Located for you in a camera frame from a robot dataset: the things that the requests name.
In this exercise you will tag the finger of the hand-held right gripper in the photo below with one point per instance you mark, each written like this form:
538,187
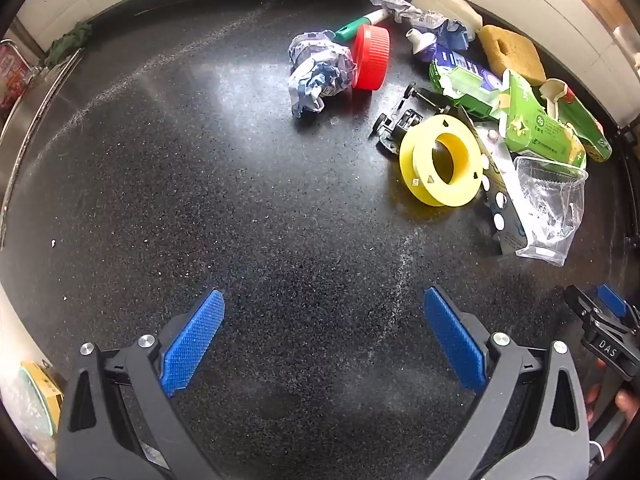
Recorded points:
614,300
582,302

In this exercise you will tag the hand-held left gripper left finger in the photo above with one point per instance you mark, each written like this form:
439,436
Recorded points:
192,345

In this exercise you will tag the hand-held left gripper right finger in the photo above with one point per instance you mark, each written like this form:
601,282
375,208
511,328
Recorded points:
455,340

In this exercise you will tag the silver blister pill pack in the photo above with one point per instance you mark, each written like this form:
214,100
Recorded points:
502,195

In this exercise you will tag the person's right hand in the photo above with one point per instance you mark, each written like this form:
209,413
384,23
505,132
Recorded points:
627,402

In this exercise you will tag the clear plastic cup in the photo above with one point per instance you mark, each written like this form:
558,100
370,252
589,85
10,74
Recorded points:
550,210

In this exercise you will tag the yellow box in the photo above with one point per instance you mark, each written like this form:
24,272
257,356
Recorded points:
47,385

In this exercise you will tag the yellow tape spool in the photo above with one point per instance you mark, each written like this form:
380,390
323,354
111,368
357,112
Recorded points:
440,160

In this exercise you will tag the dark green torn carton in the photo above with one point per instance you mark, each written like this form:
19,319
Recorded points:
582,120

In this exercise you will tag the light green carton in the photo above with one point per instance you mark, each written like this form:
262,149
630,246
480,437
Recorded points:
537,125

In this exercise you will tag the clear plastic bag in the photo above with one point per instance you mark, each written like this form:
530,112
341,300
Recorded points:
20,425

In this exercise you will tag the black toy car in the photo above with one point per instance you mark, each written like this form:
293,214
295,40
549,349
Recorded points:
400,120

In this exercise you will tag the green blue carton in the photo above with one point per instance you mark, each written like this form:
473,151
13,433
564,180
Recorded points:
465,82

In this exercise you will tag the yellow sponge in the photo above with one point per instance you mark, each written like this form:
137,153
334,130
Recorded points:
510,55

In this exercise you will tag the steel sink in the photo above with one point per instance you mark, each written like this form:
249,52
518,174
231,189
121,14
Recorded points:
35,120

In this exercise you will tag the red plastic lid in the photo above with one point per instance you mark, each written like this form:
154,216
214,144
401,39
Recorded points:
372,57

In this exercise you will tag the white capped toothpaste tube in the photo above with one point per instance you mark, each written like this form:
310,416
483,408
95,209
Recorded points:
422,42

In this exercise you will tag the crumpled blue white paper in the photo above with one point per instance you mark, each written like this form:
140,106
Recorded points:
320,72

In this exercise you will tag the crumpled grey blue wrapper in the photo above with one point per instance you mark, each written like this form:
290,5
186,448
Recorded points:
425,17

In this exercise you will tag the red dish soap bottle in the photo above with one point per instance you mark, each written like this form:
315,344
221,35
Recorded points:
11,75

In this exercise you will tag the green cloth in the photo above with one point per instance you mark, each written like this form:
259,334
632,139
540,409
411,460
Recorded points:
67,42

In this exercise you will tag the green white marker pen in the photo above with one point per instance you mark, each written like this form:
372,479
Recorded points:
355,27

